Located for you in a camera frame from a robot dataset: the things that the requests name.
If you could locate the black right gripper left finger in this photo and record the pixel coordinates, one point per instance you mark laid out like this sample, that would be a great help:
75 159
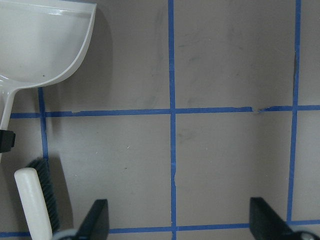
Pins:
95 225

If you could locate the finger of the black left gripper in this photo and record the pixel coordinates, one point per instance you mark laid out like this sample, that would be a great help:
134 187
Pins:
7 140

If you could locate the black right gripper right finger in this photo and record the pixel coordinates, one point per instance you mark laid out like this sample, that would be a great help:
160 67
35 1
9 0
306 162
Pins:
266 224

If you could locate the beige plastic dustpan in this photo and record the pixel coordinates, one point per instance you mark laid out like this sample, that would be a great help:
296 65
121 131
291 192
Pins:
42 42

